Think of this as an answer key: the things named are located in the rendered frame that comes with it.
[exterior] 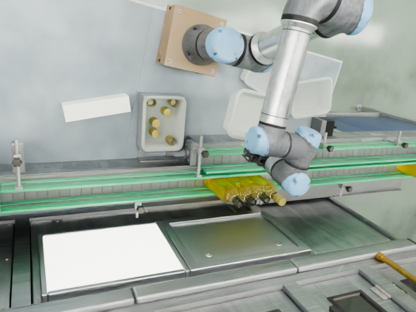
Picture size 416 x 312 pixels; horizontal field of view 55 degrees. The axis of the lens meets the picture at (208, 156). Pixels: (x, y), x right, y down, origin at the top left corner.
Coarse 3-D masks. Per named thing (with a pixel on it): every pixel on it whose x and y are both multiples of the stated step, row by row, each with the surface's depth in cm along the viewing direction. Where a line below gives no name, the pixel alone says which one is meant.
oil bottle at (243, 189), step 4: (228, 180) 160; (232, 180) 160; (236, 180) 161; (240, 180) 161; (232, 184) 157; (236, 184) 156; (240, 184) 156; (244, 184) 157; (236, 188) 154; (240, 188) 153; (244, 188) 153; (248, 188) 154; (240, 192) 152; (244, 192) 152; (248, 192) 152; (240, 196) 152; (244, 196) 152; (244, 200) 152
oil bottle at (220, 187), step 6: (210, 180) 162; (216, 180) 159; (222, 180) 160; (210, 186) 162; (216, 186) 157; (222, 186) 153; (228, 186) 154; (216, 192) 157; (222, 192) 152; (228, 192) 150; (234, 192) 150; (222, 198) 153; (228, 198) 149
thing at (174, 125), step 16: (160, 96) 152; (176, 96) 155; (144, 112) 152; (176, 112) 163; (144, 128) 154; (160, 128) 164; (176, 128) 164; (144, 144) 156; (160, 144) 163; (176, 144) 164
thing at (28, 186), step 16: (96, 176) 147; (112, 176) 148; (128, 176) 150; (144, 176) 152; (160, 176) 154; (176, 176) 154; (192, 176) 156; (208, 176) 158; (224, 176) 161; (16, 192) 130
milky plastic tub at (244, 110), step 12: (240, 96) 142; (252, 96) 144; (264, 96) 138; (228, 108) 140; (240, 108) 144; (252, 108) 146; (228, 120) 139; (240, 120) 145; (252, 120) 147; (228, 132) 136; (240, 132) 144
